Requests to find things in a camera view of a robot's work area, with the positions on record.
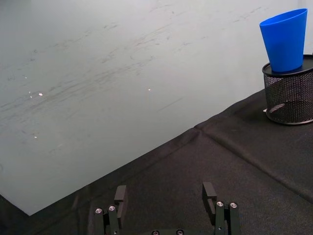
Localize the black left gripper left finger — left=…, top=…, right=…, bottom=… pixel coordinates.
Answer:
left=94, top=185, right=127, bottom=235

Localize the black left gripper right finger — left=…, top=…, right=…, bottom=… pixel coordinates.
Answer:
left=201, top=182, right=241, bottom=235

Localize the black table cloth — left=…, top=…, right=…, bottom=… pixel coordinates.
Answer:
left=0, top=88, right=313, bottom=235

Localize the black mesh pen holder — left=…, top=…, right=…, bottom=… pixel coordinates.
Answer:
left=262, top=54, right=313, bottom=125

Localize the blue plastic cup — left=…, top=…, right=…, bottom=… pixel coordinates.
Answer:
left=259, top=8, right=308, bottom=72

